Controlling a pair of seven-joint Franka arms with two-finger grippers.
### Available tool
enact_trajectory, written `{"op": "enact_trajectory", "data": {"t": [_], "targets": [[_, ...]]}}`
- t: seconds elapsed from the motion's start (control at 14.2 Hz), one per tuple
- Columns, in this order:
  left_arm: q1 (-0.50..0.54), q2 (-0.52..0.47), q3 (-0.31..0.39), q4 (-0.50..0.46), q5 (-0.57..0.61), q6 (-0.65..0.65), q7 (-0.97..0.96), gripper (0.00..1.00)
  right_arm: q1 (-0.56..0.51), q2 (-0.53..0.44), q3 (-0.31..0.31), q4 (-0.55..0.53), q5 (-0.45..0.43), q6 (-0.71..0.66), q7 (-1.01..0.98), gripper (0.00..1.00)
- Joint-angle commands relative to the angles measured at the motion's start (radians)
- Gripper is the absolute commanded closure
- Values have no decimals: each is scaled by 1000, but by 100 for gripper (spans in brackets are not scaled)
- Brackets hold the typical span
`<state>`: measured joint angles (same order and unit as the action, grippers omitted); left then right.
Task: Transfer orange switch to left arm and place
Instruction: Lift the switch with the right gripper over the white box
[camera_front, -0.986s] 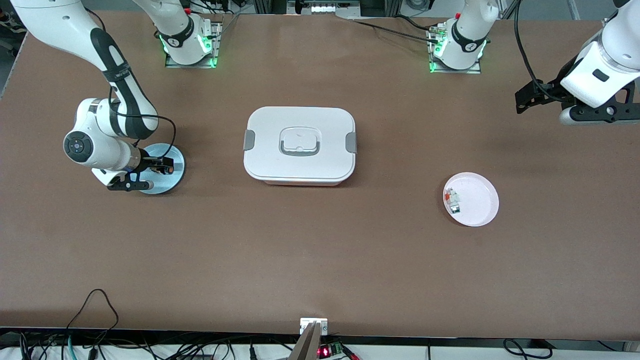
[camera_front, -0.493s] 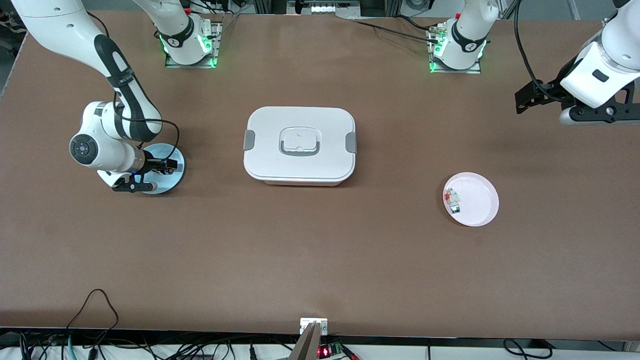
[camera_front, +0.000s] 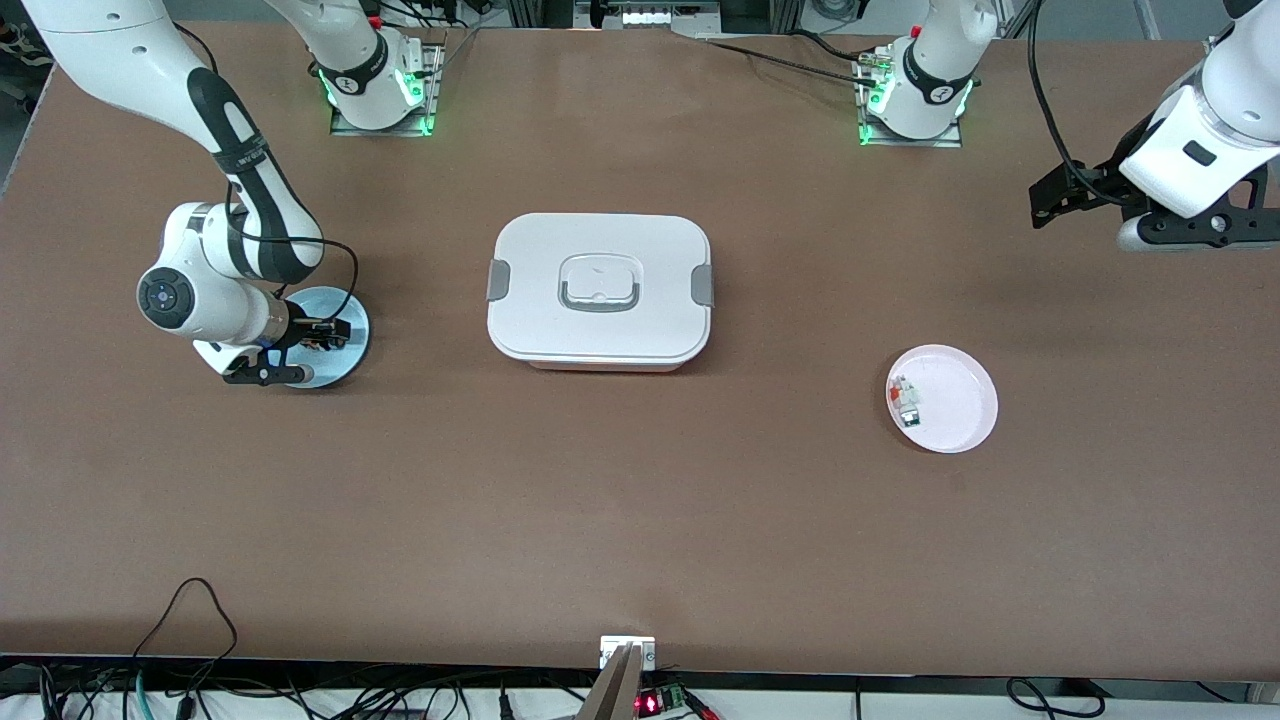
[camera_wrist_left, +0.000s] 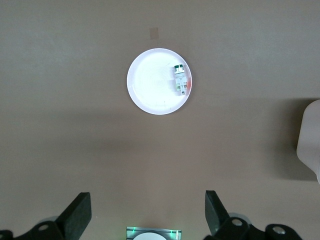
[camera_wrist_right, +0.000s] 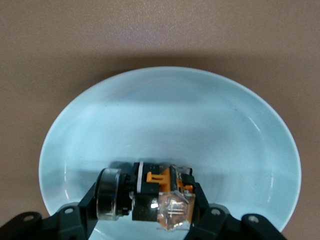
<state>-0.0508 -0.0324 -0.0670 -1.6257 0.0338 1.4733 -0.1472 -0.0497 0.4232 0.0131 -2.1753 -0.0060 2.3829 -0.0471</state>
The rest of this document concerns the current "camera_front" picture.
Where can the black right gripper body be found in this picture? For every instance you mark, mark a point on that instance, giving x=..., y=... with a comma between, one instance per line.
x=308, y=331

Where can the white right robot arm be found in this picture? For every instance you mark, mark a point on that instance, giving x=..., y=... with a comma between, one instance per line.
x=200, y=300

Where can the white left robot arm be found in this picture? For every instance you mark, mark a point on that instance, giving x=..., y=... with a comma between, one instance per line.
x=1235, y=90

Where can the light blue round plate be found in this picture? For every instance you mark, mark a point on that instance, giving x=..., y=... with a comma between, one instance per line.
x=335, y=300

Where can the pink round plate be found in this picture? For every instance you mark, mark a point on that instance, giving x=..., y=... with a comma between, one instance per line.
x=955, y=400

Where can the black device with lit strip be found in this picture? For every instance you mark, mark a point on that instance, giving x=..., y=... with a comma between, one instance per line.
x=655, y=15

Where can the circuit board with red display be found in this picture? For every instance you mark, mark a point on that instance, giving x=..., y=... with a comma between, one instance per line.
x=655, y=702

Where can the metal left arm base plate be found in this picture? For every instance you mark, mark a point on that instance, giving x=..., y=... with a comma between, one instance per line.
x=955, y=135

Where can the small red white switch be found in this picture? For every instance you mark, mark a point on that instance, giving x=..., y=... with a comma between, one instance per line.
x=900, y=388

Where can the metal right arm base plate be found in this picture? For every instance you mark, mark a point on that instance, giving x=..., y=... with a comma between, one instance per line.
x=435, y=90

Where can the small white metal bracket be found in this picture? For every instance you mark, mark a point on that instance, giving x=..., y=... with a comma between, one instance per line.
x=612, y=645

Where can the grey metal camera pole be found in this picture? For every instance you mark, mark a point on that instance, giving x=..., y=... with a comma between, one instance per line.
x=612, y=690

